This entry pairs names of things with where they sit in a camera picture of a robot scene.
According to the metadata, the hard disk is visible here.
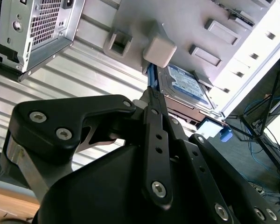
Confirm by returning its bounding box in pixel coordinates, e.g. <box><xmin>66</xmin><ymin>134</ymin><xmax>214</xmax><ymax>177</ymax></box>
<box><xmin>146</xmin><ymin>64</ymin><xmax>234</xmax><ymax>143</ymax></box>

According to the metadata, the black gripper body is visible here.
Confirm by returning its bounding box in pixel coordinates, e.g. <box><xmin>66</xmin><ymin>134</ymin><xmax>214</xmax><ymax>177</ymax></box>
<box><xmin>36</xmin><ymin>142</ymin><xmax>234</xmax><ymax>224</ymax></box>

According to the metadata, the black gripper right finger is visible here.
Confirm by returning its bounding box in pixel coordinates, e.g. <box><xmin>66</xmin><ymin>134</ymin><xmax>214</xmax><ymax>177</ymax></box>
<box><xmin>157</xmin><ymin>97</ymin><xmax>280</xmax><ymax>224</ymax></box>

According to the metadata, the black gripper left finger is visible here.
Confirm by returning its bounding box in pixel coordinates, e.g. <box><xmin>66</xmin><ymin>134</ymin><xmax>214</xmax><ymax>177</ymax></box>
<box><xmin>0</xmin><ymin>87</ymin><xmax>174</xmax><ymax>210</ymax></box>

